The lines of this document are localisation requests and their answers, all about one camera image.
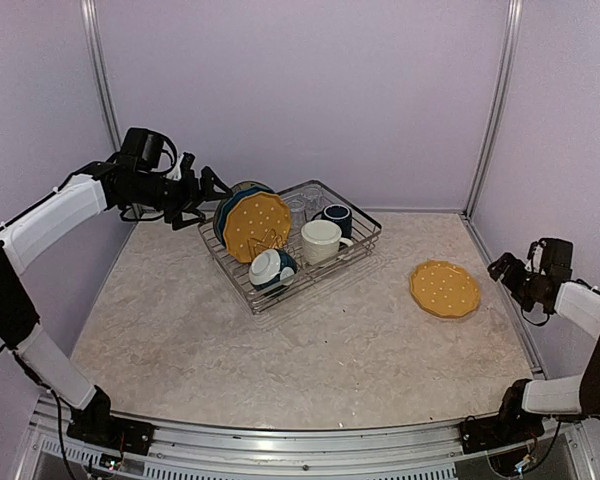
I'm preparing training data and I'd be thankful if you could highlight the aluminium frame post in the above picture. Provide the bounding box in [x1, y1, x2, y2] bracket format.
[80, 0, 122, 151]
[463, 0, 524, 222]

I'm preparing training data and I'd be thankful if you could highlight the clear drinking glass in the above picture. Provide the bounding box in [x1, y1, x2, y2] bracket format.
[285, 195, 306, 228]
[301, 185, 323, 217]

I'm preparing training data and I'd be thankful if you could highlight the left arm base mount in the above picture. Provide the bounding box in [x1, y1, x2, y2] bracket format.
[67, 417, 155, 456]

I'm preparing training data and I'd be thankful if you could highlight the blue white bowl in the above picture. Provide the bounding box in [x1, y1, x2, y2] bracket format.
[249, 249, 299, 294]

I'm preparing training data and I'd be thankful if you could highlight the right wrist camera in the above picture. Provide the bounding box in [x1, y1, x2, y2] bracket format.
[525, 239, 546, 274]

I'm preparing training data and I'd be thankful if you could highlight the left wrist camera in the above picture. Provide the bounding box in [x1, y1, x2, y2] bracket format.
[167, 152, 195, 181]

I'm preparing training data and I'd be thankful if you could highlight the metal wire dish rack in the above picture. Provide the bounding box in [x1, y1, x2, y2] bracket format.
[198, 180, 382, 314]

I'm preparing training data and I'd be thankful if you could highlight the left aluminium frame post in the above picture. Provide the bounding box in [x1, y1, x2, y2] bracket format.
[80, 0, 122, 151]

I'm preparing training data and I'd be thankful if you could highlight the blue dotted plate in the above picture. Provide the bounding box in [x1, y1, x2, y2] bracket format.
[221, 187, 269, 238]

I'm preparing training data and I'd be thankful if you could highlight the beige patterned plate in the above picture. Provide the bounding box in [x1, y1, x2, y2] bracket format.
[213, 180, 272, 245]

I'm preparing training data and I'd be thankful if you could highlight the aluminium front rail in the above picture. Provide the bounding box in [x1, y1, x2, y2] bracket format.
[11, 399, 600, 479]

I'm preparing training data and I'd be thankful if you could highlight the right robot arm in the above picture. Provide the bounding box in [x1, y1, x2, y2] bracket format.
[487, 238, 600, 444]

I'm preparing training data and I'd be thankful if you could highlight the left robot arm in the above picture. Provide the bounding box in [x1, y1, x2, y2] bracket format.
[0, 127, 232, 445]

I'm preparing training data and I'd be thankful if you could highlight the right aluminium frame post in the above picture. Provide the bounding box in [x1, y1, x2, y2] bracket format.
[463, 0, 524, 222]

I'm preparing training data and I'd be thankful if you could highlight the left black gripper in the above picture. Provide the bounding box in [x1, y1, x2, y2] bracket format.
[124, 165, 232, 229]

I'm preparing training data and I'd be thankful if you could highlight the yellow dotted plate front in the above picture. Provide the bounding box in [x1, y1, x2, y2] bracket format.
[410, 260, 481, 319]

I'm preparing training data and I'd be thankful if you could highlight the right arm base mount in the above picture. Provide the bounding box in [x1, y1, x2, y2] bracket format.
[459, 416, 545, 454]

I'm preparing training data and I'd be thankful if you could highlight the clear drinking glass left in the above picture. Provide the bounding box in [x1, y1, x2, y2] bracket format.
[285, 195, 306, 228]

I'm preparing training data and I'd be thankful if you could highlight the dark blue mug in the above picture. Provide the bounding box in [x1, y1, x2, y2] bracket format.
[311, 204, 353, 239]

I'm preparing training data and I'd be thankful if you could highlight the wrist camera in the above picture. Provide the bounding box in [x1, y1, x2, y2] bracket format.
[167, 152, 195, 181]
[525, 239, 546, 274]

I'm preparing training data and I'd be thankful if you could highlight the yellow dotted plate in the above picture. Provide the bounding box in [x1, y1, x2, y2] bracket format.
[223, 192, 292, 264]
[410, 260, 481, 319]

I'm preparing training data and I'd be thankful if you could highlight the clear drinking glass right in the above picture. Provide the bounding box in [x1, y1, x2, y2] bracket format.
[301, 185, 323, 217]

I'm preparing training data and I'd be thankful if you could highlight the white ribbed mug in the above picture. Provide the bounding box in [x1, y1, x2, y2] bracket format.
[301, 220, 354, 266]

